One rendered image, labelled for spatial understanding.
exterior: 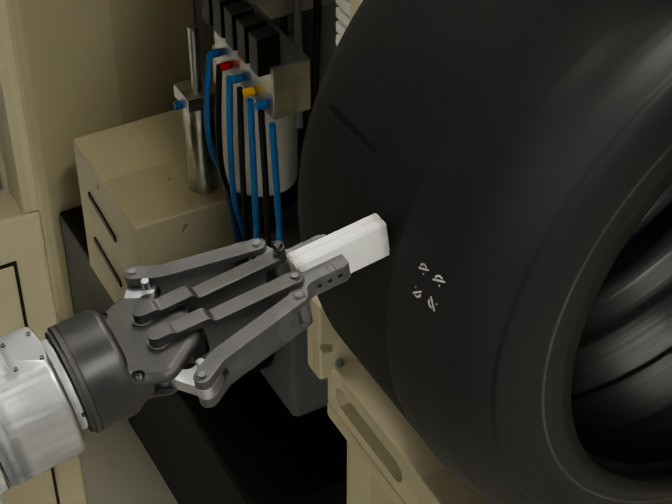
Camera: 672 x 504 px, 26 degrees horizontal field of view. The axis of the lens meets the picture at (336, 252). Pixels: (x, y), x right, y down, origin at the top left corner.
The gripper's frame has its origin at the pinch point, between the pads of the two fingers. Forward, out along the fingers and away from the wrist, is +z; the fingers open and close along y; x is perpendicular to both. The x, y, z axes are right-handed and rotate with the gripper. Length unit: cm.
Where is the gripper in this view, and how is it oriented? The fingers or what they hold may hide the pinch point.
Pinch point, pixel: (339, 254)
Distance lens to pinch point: 99.1
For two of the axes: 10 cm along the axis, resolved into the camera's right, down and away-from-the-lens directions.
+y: -4.8, -5.6, 6.8
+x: 1.3, 7.2, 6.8
